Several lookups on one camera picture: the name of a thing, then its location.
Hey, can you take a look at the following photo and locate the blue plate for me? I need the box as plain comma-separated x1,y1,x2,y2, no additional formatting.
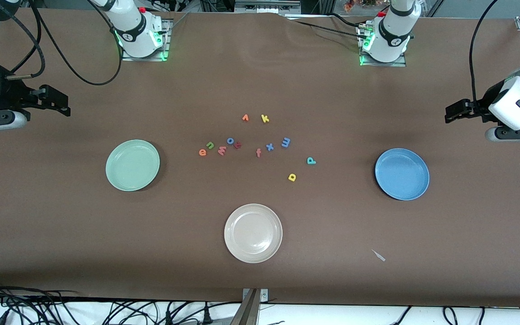
375,148,430,201

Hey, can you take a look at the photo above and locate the light green plate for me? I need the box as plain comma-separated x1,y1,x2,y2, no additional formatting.
106,139,160,192

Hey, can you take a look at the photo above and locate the brown table cover sheet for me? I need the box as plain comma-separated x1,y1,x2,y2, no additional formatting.
0,7,520,307

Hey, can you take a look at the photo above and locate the orange red background object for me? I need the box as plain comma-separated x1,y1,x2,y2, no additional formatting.
344,0,389,12

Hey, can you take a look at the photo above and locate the metal background device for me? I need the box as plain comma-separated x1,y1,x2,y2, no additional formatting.
234,0,301,14

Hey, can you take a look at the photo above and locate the beige plate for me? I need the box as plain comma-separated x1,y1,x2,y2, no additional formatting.
224,204,283,264

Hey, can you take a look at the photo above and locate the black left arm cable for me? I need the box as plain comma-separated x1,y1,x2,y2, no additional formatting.
469,0,500,103

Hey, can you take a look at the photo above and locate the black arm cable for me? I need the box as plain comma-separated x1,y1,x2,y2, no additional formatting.
5,0,124,86
469,0,500,103

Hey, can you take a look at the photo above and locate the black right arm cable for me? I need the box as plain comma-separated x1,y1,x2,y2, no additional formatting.
5,0,124,86

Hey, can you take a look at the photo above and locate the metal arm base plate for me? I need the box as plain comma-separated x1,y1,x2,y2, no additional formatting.
359,25,408,68
121,19,171,62

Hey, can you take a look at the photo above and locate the black cable on table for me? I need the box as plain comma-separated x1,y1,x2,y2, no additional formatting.
330,13,367,28
294,20,365,40

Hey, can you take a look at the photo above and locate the black cable tangle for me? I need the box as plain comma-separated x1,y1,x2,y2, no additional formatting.
102,300,242,325
0,276,80,325

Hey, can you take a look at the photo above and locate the aluminium bracket at table edge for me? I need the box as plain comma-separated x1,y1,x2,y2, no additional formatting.
231,288,269,325

